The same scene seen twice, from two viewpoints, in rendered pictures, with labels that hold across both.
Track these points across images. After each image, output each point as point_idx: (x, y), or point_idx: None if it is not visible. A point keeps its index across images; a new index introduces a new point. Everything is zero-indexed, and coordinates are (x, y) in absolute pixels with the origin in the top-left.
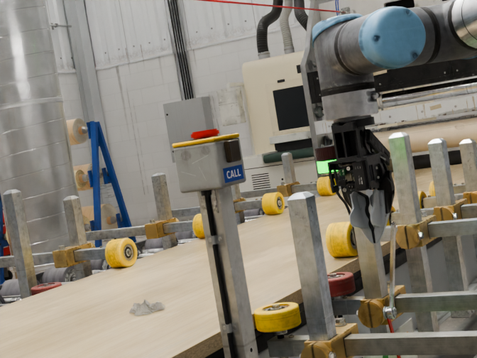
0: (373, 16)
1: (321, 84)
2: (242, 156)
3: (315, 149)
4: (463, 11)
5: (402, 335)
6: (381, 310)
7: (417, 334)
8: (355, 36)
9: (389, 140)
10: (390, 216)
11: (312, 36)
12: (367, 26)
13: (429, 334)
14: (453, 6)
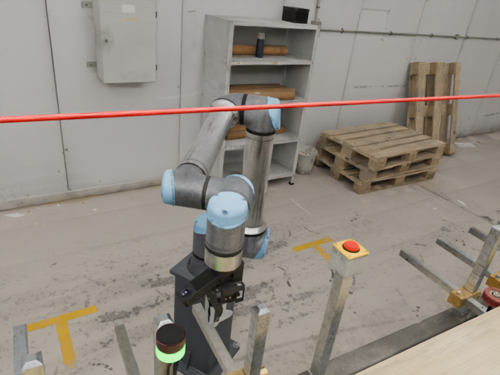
0: (249, 181)
1: (242, 243)
2: (330, 253)
3: (184, 339)
4: (207, 171)
5: (220, 345)
6: None
7: (215, 340)
8: (252, 196)
9: (42, 365)
10: None
11: (244, 216)
12: (252, 187)
13: (214, 334)
14: (204, 170)
